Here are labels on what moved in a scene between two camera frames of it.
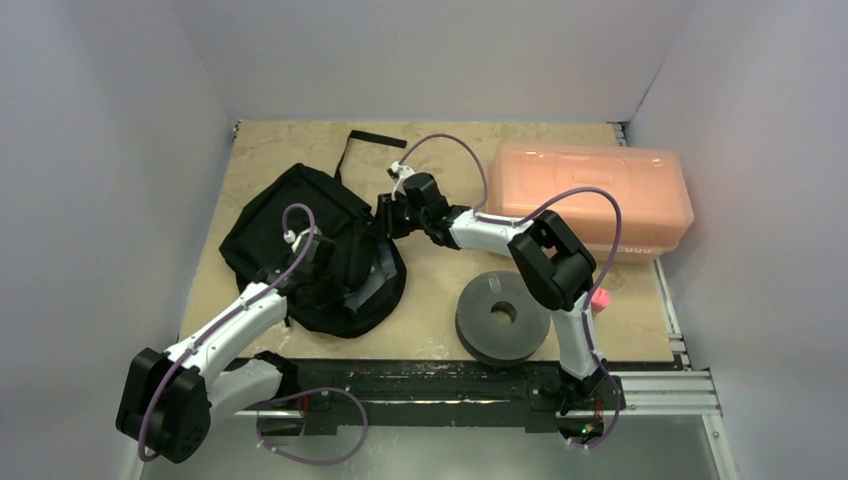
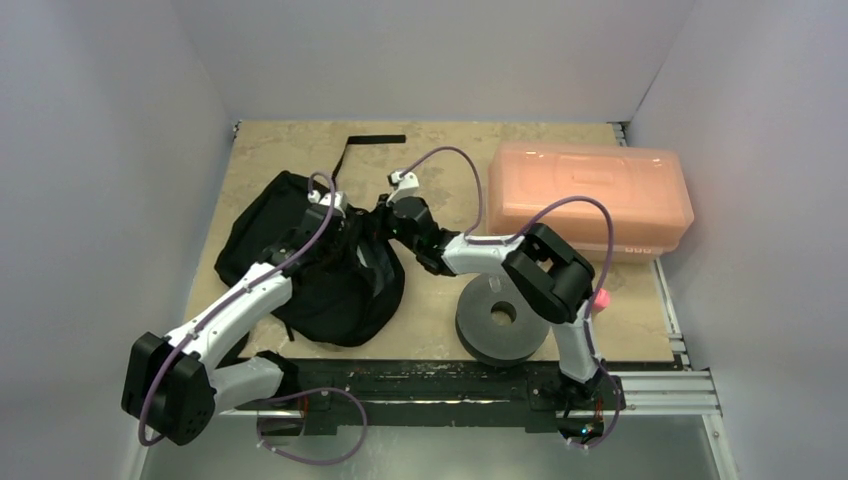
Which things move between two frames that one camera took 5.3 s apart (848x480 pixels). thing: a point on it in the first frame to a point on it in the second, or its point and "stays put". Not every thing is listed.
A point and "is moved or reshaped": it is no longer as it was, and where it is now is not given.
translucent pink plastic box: [649, 181] stays put
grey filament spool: [499, 321] stays put
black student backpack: [369, 276] is moved or reshaped
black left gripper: [335, 292] to [341, 234]
